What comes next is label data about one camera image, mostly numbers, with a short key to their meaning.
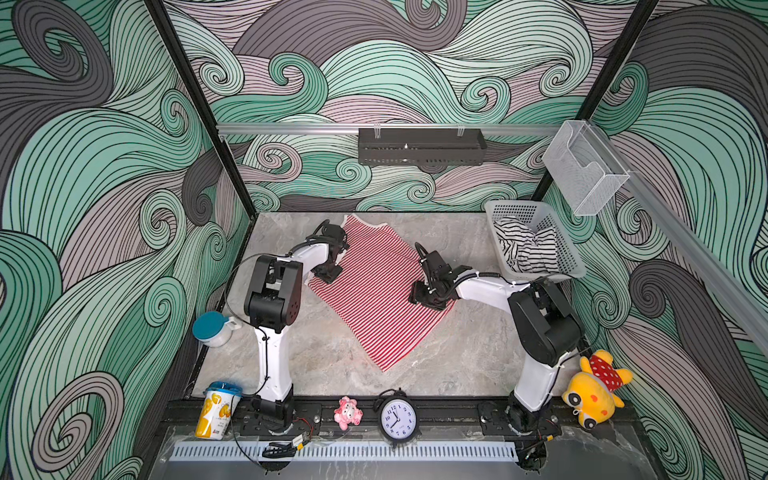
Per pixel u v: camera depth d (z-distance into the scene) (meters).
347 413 0.71
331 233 0.89
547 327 0.48
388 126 0.93
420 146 0.95
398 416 0.72
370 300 0.95
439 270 0.76
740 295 0.52
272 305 0.55
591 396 0.70
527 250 1.04
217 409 0.70
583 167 0.79
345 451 0.70
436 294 0.73
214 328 0.81
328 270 0.87
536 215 1.14
